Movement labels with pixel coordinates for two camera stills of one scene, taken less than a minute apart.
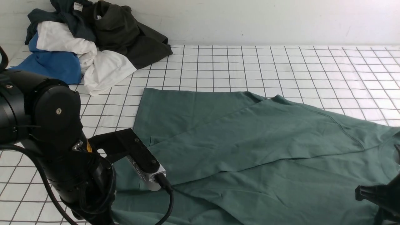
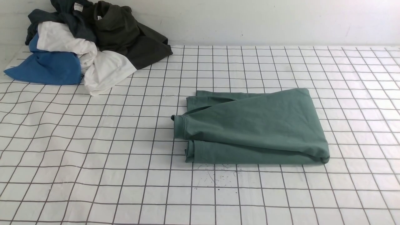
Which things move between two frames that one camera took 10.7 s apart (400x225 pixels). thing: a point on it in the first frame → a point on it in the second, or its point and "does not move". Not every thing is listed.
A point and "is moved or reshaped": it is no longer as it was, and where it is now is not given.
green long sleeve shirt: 232,157 is moved or reshaped
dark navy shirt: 78,15 does not move
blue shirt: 64,66 does not move
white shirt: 101,69 does not move
